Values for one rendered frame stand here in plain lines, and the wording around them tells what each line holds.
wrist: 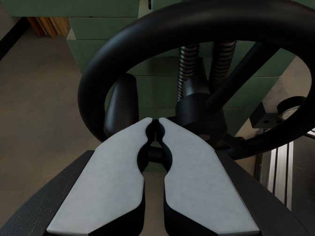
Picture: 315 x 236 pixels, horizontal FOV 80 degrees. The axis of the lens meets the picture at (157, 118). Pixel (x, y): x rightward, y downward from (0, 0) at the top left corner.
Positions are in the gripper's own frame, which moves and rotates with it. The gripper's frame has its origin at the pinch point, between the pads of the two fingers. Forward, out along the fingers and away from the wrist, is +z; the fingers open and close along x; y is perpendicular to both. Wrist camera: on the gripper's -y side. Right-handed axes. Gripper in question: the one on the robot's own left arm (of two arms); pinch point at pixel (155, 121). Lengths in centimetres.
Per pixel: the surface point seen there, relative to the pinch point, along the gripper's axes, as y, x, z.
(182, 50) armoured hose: -2.5, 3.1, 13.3
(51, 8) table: -7.3, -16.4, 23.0
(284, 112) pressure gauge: 12.2, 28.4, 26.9
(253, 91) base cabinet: 9.5, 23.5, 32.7
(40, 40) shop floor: 11, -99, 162
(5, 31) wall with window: 4, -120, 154
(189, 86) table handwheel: 2.0, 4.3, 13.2
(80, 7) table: -7.5, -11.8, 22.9
